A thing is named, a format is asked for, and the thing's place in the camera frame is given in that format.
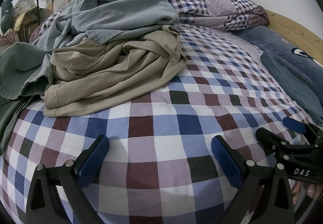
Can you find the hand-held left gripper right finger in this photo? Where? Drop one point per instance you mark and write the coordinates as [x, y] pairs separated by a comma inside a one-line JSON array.
[[227, 163]]

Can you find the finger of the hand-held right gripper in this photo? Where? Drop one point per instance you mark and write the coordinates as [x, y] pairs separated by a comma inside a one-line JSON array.
[[267, 138], [294, 125]]

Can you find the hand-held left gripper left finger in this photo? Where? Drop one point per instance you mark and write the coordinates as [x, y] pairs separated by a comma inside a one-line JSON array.
[[93, 160]]

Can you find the light blue pants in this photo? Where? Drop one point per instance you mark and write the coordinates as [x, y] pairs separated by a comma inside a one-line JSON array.
[[121, 16]]

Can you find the person's right hand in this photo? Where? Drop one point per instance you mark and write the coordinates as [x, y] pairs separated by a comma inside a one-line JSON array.
[[314, 191]]

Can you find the teal folded cloth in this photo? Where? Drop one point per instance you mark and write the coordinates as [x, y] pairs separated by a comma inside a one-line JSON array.
[[290, 82]]

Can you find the checkered bed sheet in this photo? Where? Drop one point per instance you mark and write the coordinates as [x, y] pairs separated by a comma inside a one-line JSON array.
[[176, 125]]

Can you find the blue plush pillow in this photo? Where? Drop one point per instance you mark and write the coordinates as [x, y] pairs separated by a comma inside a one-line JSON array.
[[285, 47]]

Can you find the beige garment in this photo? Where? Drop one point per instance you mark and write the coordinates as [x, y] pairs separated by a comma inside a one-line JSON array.
[[113, 75]]

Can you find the dark green garment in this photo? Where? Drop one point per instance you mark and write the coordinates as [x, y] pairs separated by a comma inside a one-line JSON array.
[[15, 67]]

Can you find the checkered dotted duvet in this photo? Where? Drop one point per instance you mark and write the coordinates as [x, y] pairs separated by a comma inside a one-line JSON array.
[[214, 9]]

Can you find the wooden cabinet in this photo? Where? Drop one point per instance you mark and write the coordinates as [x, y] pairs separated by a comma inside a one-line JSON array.
[[26, 28]]

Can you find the pink bag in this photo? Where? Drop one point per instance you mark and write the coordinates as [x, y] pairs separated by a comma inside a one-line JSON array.
[[6, 37]]

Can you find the green cactus plush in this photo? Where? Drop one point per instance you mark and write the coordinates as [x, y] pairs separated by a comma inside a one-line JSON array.
[[6, 14]]

